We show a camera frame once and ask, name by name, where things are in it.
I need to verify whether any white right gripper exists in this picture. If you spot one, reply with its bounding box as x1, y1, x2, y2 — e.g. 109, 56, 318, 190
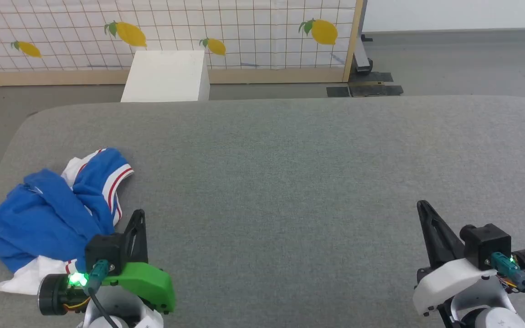
412, 200, 525, 317

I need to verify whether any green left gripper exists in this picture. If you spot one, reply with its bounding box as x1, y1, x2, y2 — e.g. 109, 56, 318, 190
38, 209, 176, 316

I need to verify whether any blue white red-striped jersey shirt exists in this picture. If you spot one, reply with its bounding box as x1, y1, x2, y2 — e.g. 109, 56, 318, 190
0, 147, 135, 295

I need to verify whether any large black floor mat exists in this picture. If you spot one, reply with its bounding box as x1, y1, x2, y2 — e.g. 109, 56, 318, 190
349, 72, 404, 97

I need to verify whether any white box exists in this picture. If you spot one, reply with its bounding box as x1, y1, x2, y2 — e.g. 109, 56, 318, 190
120, 50, 211, 103

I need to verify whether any grey metal partition foot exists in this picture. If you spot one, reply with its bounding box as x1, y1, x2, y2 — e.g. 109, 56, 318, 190
354, 34, 374, 74

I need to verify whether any lemon print grid partition panel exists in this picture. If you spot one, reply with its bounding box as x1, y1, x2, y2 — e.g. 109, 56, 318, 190
0, 0, 364, 87

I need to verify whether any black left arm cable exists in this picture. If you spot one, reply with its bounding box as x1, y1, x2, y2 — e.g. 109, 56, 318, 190
87, 286, 120, 328

